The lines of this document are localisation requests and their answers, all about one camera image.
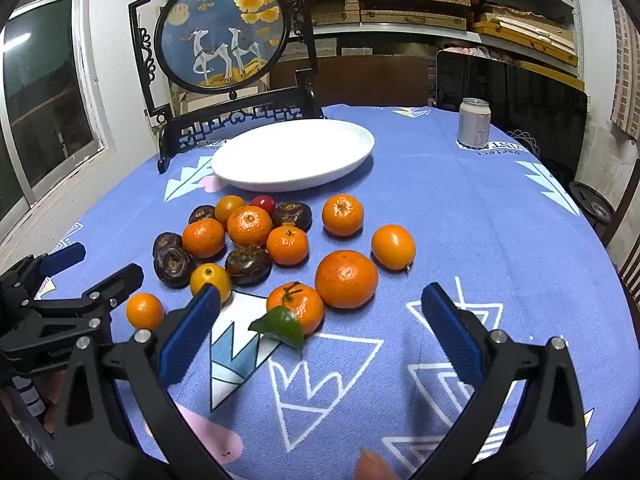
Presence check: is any mandarin orange with leaf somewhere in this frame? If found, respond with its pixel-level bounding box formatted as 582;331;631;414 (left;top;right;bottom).
248;282;326;352

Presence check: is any person's right hand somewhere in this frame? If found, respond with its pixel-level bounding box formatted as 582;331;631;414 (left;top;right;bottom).
356;447;401;480

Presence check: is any brown wooden cabinet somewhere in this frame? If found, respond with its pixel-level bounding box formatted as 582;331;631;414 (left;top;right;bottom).
270;55;436;108

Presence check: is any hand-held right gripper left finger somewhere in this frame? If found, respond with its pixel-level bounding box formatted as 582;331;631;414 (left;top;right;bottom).
52;282;236;480

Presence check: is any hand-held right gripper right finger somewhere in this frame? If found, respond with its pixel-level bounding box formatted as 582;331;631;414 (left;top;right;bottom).
415;282;593;480

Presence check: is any blue printed tablecloth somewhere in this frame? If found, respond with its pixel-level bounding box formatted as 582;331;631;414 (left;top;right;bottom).
20;104;640;480

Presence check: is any large mandarin orange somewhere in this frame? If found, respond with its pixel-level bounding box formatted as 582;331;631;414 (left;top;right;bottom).
315;250;379;310

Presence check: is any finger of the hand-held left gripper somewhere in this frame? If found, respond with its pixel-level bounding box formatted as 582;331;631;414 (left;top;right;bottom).
29;262;145;320
0;241;87;306

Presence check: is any wooden chair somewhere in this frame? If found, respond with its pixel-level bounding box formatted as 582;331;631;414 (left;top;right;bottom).
600;160;640;311

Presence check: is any black round disc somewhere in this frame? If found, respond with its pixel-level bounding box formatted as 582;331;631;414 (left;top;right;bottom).
569;180;616;226

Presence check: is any black glossy panel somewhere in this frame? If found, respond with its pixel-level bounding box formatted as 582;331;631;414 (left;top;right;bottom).
435;50;588;186

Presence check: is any small round kumquat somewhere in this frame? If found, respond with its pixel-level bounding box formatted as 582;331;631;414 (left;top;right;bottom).
125;293;165;331
215;194;247;225

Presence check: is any window with white frame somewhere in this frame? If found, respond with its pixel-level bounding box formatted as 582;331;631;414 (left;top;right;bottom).
0;0;108;231

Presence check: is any smooth oval kumquat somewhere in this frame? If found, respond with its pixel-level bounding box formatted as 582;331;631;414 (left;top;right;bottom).
371;224;417;272

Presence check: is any white metal shelf rack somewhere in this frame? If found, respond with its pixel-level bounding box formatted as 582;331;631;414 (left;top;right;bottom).
165;0;586;86

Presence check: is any small white cup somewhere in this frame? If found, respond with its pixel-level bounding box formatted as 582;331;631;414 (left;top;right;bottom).
457;98;492;150

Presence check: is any yellowish kumquat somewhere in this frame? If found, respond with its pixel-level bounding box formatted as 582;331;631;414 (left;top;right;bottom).
189;263;233;306

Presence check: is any white oval plate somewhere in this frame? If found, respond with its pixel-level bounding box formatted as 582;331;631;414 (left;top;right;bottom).
211;120;376;192

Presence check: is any black chair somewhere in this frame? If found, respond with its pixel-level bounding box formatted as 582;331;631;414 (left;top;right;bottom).
128;0;326;175

